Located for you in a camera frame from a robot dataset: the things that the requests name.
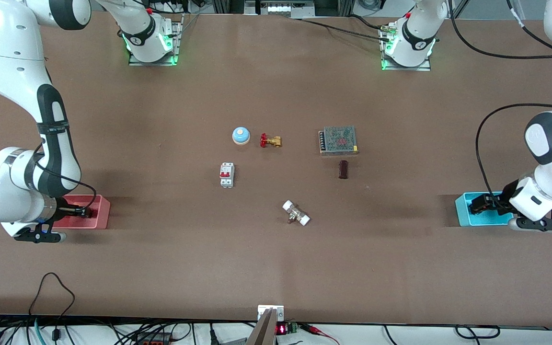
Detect pink plastic box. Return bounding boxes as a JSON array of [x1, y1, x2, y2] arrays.
[[53, 194, 111, 230]]

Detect cyan plastic box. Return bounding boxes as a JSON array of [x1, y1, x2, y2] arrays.
[[455, 192, 516, 227]]

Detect grey power strip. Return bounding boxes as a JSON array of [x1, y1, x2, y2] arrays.
[[135, 333, 172, 345]]

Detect white red circuit breaker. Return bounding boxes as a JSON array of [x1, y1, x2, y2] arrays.
[[219, 162, 235, 188]]

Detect metal mesh power supply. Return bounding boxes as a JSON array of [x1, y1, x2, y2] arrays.
[[318, 126, 359, 157]]

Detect metal valve white caps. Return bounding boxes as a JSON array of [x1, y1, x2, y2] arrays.
[[282, 200, 311, 227]]

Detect grey metal pole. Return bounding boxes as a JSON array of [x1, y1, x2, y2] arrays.
[[246, 308, 277, 345]]

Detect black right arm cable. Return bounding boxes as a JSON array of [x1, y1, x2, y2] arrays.
[[34, 141, 98, 212]]

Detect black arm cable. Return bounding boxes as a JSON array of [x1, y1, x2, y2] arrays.
[[34, 141, 98, 212], [448, 0, 552, 198]]

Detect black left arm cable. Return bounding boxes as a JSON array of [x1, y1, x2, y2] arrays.
[[448, 0, 552, 198]]

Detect black looped thin cable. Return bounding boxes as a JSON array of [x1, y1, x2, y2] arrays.
[[28, 272, 76, 345]]

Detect black coiled floor cable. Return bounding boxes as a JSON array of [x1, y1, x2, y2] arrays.
[[455, 325, 501, 340]]

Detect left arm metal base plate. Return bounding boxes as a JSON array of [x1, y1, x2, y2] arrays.
[[380, 24, 433, 71]]

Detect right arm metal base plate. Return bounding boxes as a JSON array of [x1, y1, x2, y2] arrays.
[[128, 14, 184, 67]]

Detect white metal bracket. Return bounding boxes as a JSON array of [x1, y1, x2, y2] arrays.
[[257, 305, 285, 322]]

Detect red clip lead cable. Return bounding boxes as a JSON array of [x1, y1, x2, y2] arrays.
[[300, 323, 341, 345]]

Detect black cable on table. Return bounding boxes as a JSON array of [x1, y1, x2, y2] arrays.
[[291, 14, 396, 43]]

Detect metal rack frame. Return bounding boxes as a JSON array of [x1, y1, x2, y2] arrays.
[[211, 0, 354, 19]]

